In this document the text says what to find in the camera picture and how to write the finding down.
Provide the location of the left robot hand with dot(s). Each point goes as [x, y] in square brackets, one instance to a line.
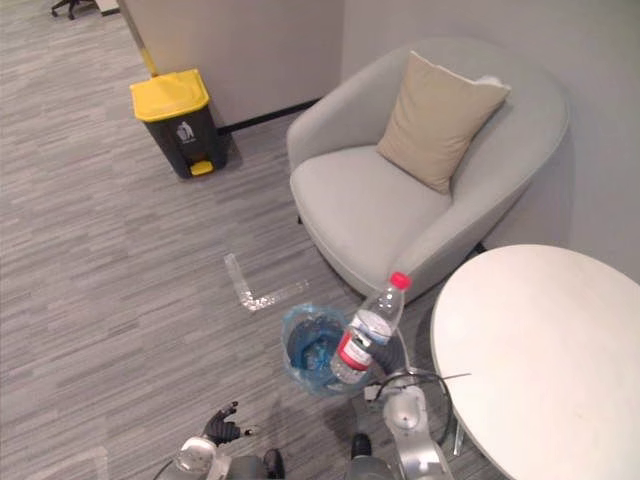
[220, 427]

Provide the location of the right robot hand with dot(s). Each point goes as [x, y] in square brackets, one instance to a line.
[387, 357]

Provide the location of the clear bottle with red cap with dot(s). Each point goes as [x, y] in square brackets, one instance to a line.
[372, 320]

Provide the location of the blue plastic trash bag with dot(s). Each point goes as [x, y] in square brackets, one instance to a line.
[305, 345]

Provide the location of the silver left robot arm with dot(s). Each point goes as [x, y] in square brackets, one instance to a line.
[197, 452]

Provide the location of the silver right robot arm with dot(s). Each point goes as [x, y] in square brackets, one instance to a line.
[412, 430]

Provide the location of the small waste bin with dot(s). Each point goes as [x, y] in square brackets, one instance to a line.
[320, 386]

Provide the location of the round white tea table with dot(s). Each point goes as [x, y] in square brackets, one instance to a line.
[540, 360]

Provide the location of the yellow trash can pedal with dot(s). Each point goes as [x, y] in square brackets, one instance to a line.
[201, 168]

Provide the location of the dark grey large trash can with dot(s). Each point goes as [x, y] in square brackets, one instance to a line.
[192, 140]

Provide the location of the grey robot body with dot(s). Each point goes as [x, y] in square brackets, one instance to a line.
[247, 467]

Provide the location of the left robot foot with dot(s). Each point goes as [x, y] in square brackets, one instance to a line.
[273, 462]

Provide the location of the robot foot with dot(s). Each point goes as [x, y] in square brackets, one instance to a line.
[273, 462]
[360, 445]

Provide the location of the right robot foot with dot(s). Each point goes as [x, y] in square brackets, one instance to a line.
[360, 445]

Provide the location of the metal table leg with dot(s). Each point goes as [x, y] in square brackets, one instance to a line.
[456, 435]

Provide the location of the clear floor tape strip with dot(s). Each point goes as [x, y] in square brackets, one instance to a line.
[282, 295]
[236, 280]

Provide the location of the light grey armchair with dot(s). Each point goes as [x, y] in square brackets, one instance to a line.
[350, 200]

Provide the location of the beige cushion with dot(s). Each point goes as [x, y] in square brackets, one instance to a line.
[440, 125]

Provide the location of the black baseboard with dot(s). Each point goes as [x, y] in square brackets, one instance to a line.
[270, 116]

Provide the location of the black office chair base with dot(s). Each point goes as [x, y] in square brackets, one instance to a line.
[67, 6]

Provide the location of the yellow wall corner guard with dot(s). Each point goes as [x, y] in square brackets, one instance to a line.
[146, 50]

